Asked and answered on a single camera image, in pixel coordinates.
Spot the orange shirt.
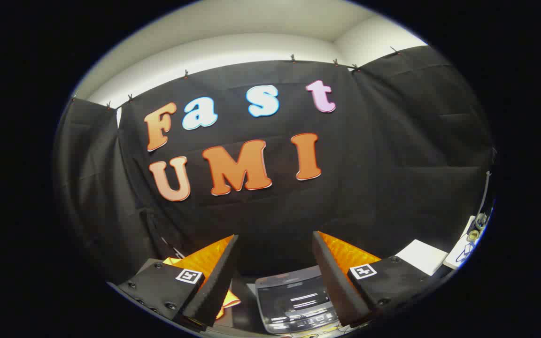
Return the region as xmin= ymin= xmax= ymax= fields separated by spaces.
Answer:
xmin=162 ymin=256 xmax=242 ymax=321

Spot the white card with blue print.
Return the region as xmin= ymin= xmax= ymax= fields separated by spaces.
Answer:
xmin=443 ymin=215 xmax=487 ymax=270

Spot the row of small backdrop clips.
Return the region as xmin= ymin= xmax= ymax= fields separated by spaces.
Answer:
xmin=71 ymin=46 xmax=402 ymax=109

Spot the black backdrop cloth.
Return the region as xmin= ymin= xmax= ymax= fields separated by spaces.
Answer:
xmin=54 ymin=45 xmax=495 ymax=282

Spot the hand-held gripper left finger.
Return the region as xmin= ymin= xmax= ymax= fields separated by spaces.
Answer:
xmin=117 ymin=234 xmax=240 ymax=333

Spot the grey cable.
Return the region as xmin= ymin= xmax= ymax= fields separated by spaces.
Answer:
xmin=482 ymin=170 xmax=493 ymax=219

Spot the white paper sheet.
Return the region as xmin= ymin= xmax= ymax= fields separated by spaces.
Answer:
xmin=395 ymin=239 xmax=448 ymax=276

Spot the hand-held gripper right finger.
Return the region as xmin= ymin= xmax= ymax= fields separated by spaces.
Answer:
xmin=312 ymin=230 xmax=440 ymax=329

